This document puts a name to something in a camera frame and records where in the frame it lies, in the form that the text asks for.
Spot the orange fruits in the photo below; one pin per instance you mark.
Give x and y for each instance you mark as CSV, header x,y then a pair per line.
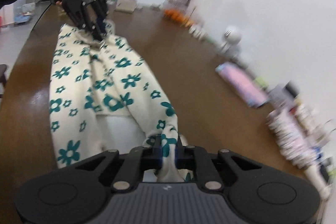
x,y
178,17

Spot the pile of white clutter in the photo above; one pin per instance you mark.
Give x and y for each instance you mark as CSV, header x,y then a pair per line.
x,y
306,141

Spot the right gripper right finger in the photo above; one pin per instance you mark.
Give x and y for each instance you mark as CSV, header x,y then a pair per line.
x,y
199,161

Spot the white tissue box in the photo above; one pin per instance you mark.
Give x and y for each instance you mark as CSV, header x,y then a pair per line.
x,y
127,6

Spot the white small cups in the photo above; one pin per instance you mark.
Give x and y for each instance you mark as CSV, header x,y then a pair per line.
x,y
197,32

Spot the green small box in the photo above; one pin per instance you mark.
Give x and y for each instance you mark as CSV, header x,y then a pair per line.
x,y
261,83

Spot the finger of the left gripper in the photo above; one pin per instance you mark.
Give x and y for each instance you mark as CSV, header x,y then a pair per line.
x,y
101,12
90,26

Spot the grey storage box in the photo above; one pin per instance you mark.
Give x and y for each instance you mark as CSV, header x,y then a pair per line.
x,y
283,96

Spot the pink blue garment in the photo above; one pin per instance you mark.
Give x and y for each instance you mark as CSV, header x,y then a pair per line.
x,y
242,84

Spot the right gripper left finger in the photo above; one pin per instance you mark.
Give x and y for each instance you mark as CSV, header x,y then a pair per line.
x,y
131,166

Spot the white teal flower garment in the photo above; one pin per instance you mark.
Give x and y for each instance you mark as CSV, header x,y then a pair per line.
x,y
96,85

